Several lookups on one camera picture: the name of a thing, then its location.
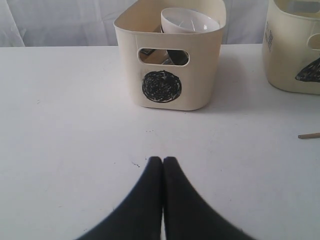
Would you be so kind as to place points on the cream bin with triangle mark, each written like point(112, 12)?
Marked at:
point(291, 45)

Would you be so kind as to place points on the white backdrop curtain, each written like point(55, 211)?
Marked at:
point(58, 23)

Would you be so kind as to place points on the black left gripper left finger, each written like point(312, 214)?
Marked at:
point(139, 215)

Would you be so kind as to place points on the wooden chopstick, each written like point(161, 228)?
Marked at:
point(309, 136)

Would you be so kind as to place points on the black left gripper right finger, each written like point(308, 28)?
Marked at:
point(187, 216)

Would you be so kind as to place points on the white round bowl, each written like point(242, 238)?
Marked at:
point(177, 20)

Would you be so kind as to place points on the cream bin with circle mark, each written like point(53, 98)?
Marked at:
point(167, 86)

